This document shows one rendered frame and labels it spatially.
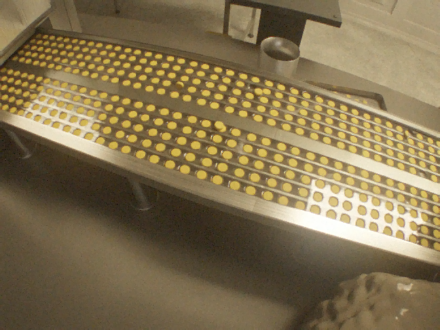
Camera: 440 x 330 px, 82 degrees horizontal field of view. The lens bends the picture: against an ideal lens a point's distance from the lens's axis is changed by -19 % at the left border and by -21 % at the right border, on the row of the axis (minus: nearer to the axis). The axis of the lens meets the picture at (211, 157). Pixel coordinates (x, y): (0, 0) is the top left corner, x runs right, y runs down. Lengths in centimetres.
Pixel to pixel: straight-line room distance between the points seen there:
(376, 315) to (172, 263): 29
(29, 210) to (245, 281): 38
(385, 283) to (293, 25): 65
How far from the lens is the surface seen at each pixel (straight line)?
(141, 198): 48
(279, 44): 66
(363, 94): 73
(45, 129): 43
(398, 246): 37
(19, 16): 53
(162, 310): 45
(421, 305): 35
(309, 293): 48
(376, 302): 34
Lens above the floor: 125
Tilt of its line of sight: 58 degrees down
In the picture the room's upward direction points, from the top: 4 degrees clockwise
